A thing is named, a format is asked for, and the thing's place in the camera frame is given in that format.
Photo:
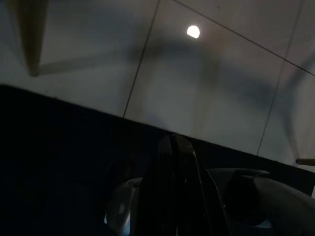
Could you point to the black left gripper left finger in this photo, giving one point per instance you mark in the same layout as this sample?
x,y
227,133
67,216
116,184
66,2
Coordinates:
x,y
160,196

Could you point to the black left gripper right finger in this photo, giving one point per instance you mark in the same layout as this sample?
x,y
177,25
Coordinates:
x,y
194,196

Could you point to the black floor mat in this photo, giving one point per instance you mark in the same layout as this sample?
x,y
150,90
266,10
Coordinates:
x,y
61,159

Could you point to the wooden chair leg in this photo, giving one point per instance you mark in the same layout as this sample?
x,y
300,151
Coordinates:
x,y
29,37
306,161

